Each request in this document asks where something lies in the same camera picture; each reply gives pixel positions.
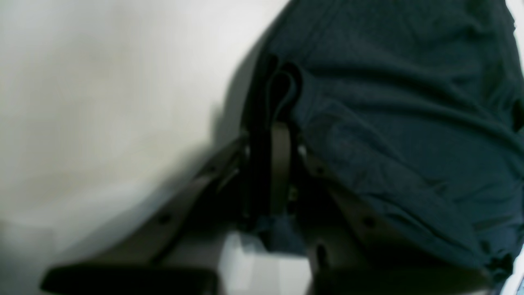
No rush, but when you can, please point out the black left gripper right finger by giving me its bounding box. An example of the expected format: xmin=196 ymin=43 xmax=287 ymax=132
xmin=293 ymin=143 xmax=492 ymax=295

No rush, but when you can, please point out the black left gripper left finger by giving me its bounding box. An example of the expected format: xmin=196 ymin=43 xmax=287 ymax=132
xmin=41 ymin=123 xmax=292 ymax=295

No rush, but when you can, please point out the black long-sleeve t-shirt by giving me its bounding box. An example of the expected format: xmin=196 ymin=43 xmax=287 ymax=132
xmin=253 ymin=0 xmax=523 ymax=283

